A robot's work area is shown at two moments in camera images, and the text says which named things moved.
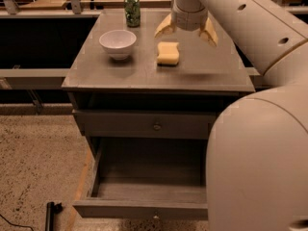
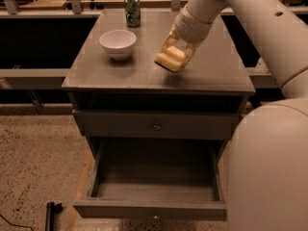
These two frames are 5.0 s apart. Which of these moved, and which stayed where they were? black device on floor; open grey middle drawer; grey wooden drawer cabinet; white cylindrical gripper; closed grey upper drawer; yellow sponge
Moved: white cylindrical gripper; yellow sponge
Stayed: black device on floor; closed grey upper drawer; open grey middle drawer; grey wooden drawer cabinet
